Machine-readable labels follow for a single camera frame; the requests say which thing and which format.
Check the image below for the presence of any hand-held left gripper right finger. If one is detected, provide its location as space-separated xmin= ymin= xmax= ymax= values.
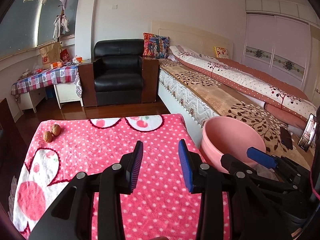
xmin=178 ymin=139 xmax=293 ymax=240

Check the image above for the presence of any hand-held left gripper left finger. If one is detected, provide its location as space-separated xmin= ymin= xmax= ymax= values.
xmin=29 ymin=141 xmax=144 ymax=240

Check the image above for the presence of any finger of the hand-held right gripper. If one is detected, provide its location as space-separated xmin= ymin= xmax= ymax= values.
xmin=246 ymin=147 xmax=308 ymax=183
xmin=220 ymin=153 xmax=291 ymax=193

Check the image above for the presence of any pink plastic basin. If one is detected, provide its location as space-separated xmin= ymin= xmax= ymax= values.
xmin=201 ymin=116 xmax=267 ymax=173

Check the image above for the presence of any black phone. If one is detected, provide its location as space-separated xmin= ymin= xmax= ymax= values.
xmin=279 ymin=126 xmax=293 ymax=150

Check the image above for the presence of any bed with cream headboard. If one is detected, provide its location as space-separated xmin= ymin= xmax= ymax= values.
xmin=151 ymin=21 xmax=320 ymax=155

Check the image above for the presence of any floral pink white quilt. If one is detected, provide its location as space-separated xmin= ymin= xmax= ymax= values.
xmin=169 ymin=45 xmax=317 ymax=128

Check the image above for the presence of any black leather armchair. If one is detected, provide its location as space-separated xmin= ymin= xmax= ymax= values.
xmin=79 ymin=39 xmax=160 ymax=108

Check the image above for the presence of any yellow pillow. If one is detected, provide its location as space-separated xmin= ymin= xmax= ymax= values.
xmin=213 ymin=46 xmax=230 ymax=59

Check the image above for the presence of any white wardrobe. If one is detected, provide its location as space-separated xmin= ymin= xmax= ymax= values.
xmin=240 ymin=0 xmax=320 ymax=93

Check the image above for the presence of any colourful printed cushion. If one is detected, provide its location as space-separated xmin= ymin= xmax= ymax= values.
xmin=143 ymin=32 xmax=170 ymax=59

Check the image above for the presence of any white printed plastic bag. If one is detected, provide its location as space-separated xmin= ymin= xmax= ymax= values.
xmin=7 ymin=177 xmax=19 ymax=220

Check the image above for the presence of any side table with checked cloth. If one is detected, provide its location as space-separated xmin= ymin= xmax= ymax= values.
xmin=11 ymin=65 xmax=83 ymax=98

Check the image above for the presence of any red bag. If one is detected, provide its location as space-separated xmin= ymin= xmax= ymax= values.
xmin=60 ymin=49 xmax=72 ymax=63

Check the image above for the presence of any black leather sofa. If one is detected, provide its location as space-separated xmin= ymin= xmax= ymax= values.
xmin=0 ymin=97 xmax=15 ymax=155

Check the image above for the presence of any brown paper bag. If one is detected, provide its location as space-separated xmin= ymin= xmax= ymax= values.
xmin=38 ymin=42 xmax=62 ymax=69

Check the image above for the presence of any coat rack with clothes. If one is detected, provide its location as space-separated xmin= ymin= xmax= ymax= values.
xmin=52 ymin=5 xmax=70 ymax=40

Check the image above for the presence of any large window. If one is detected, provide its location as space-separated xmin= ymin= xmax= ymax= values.
xmin=0 ymin=0 xmax=83 ymax=58

